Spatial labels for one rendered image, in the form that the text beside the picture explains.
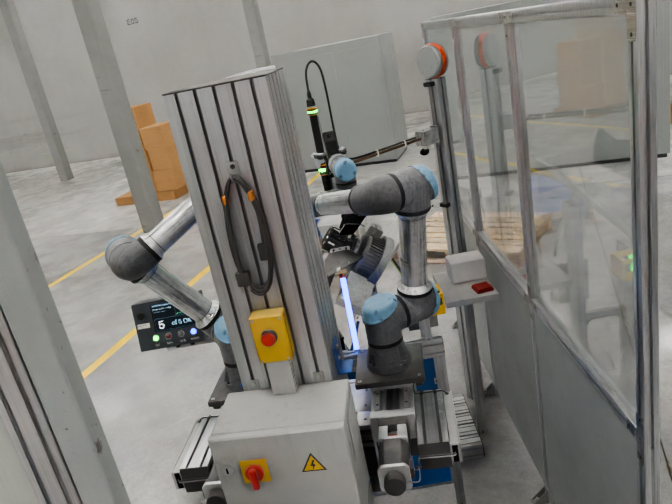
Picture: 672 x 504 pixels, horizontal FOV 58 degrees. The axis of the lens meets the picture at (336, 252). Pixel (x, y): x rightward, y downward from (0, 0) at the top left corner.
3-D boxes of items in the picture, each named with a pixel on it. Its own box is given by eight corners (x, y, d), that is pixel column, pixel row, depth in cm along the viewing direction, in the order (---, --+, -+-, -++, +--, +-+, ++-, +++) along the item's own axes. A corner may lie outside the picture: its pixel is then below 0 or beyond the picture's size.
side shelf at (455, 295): (479, 270, 309) (478, 265, 308) (499, 299, 275) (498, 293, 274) (433, 279, 309) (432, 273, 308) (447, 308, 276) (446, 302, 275)
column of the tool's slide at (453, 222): (474, 392, 352) (433, 77, 292) (484, 397, 346) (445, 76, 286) (467, 397, 349) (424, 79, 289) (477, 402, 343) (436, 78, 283)
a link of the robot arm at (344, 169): (338, 186, 208) (334, 162, 206) (332, 180, 219) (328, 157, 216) (360, 181, 209) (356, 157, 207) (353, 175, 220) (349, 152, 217)
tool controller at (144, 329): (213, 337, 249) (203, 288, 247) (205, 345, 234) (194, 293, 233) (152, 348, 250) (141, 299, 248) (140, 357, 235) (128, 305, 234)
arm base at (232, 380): (263, 389, 200) (256, 364, 197) (220, 395, 202) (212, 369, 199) (271, 365, 214) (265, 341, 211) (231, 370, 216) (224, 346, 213)
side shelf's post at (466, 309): (485, 427, 322) (467, 286, 294) (487, 432, 318) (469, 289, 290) (477, 428, 322) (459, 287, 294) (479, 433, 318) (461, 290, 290)
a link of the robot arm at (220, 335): (228, 368, 197) (218, 332, 193) (216, 353, 209) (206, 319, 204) (262, 354, 202) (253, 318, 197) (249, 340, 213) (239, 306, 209)
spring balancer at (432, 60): (428, 77, 296) (417, 80, 292) (423, 43, 290) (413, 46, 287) (452, 75, 283) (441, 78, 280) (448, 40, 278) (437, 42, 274)
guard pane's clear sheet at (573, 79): (448, 191, 393) (426, 28, 359) (646, 425, 156) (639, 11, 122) (446, 191, 393) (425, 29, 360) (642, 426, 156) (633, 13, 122)
